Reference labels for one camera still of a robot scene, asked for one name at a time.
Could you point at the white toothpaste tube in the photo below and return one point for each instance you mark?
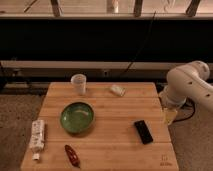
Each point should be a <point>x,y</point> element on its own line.
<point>37,139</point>

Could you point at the black remote control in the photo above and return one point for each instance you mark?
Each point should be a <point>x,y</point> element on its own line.
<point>143,132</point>

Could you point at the red chili pepper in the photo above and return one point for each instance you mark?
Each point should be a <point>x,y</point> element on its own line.
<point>73,158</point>

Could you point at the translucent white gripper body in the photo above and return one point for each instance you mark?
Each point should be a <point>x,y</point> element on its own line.
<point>170,113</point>

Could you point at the green ceramic bowl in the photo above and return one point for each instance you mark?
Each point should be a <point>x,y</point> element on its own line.
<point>77,117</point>

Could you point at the clear plastic cup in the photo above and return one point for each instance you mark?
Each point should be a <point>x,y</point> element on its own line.
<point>79,83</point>

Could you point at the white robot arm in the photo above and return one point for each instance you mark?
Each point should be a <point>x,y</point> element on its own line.
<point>186,81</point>

